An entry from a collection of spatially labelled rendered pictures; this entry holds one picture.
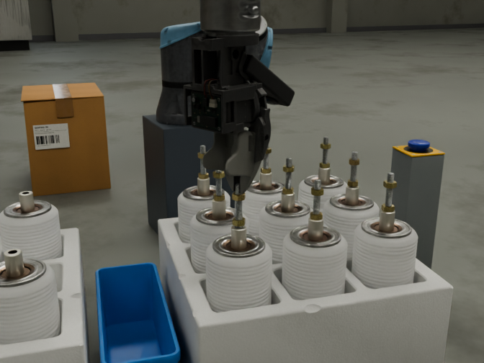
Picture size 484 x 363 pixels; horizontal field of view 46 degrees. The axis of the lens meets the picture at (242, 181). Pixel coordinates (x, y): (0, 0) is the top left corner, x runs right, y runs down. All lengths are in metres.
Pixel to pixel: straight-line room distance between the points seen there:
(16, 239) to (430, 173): 0.74
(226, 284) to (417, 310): 0.29
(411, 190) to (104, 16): 7.54
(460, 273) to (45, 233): 0.89
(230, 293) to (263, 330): 0.07
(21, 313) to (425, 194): 0.73
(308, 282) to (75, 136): 1.14
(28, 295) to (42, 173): 1.11
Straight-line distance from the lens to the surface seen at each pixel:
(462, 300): 1.26
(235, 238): 0.80
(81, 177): 1.85
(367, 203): 0.99
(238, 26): 0.69
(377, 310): 0.86
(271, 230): 0.92
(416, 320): 0.91
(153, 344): 1.06
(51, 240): 1.00
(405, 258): 0.88
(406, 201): 1.11
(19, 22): 6.96
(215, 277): 0.80
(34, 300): 0.77
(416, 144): 1.10
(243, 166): 0.74
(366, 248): 0.87
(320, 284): 0.83
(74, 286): 0.89
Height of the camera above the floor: 0.59
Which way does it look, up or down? 18 degrees down
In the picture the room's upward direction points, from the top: straight up
